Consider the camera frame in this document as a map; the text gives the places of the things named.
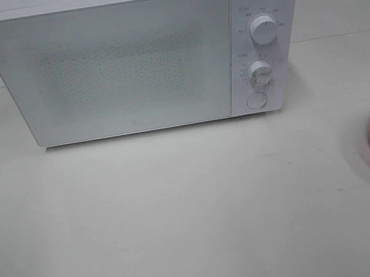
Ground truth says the round white door button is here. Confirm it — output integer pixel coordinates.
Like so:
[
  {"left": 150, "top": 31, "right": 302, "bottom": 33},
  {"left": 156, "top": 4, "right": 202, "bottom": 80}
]
[{"left": 246, "top": 91, "right": 268, "bottom": 110}]

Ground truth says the white microwave door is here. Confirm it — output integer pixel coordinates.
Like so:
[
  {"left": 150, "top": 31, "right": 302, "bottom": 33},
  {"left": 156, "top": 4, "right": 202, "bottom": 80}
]
[{"left": 0, "top": 0, "right": 231, "bottom": 147}]

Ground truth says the white lower timer knob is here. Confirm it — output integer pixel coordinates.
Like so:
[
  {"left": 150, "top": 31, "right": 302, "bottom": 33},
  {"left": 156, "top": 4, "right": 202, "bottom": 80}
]
[{"left": 247, "top": 60, "right": 273, "bottom": 87}]

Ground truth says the white upper power knob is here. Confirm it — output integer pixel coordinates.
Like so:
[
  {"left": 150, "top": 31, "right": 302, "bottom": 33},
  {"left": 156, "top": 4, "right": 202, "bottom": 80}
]
[{"left": 248, "top": 13, "right": 278, "bottom": 45}]

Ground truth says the white microwave oven body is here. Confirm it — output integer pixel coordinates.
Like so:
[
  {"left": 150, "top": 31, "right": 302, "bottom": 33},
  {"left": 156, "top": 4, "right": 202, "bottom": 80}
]
[{"left": 0, "top": 0, "right": 296, "bottom": 138}]

